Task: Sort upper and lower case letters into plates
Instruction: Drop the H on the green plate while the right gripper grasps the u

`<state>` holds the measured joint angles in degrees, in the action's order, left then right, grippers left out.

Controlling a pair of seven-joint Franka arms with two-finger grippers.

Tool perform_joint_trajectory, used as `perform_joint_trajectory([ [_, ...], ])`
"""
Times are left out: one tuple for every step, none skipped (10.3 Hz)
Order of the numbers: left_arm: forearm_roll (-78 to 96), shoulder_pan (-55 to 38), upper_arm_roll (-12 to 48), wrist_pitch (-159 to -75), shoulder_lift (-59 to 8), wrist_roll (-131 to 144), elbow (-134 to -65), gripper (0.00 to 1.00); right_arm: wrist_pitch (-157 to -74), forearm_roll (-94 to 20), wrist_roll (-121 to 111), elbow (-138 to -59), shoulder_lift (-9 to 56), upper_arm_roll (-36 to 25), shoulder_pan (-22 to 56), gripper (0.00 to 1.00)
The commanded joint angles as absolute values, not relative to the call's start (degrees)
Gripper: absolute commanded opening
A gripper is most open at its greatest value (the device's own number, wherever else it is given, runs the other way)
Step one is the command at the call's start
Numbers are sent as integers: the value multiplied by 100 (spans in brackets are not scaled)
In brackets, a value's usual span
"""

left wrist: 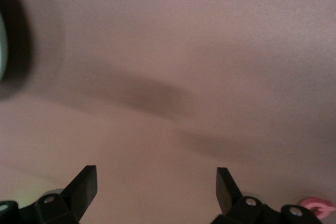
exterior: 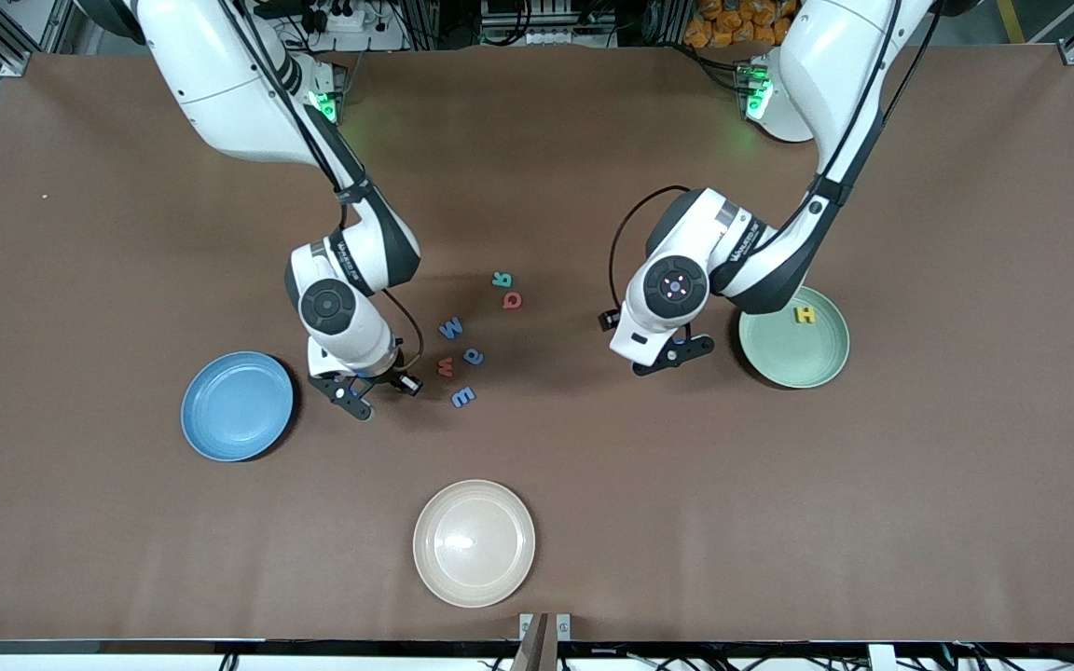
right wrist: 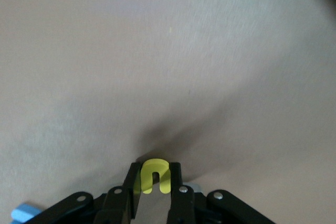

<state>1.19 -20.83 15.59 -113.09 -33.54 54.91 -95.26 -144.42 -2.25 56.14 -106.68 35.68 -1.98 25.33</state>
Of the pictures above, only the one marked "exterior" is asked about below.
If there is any blue plate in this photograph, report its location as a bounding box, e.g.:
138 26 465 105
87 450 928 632
181 351 296 463

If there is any green plate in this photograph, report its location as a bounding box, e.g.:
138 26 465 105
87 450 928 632
738 287 850 390

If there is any beige plate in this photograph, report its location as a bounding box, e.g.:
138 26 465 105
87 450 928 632
413 479 536 609

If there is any brown table cover sheet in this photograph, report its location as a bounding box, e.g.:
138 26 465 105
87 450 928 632
0 45 1074 644

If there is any orange packets pile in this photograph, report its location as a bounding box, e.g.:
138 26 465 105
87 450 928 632
684 0 794 48

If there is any grey equipment rack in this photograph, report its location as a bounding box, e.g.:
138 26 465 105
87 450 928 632
479 0 620 49

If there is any white power strip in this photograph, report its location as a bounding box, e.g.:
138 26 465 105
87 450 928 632
257 0 407 52

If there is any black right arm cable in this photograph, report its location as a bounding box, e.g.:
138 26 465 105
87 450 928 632
220 0 424 376

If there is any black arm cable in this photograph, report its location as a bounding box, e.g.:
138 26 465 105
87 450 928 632
220 0 424 376
599 0 943 333

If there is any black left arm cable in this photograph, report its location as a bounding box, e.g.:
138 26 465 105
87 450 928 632
599 0 943 333

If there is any metal table edge bracket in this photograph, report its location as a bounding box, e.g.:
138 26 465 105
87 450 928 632
518 612 572 671

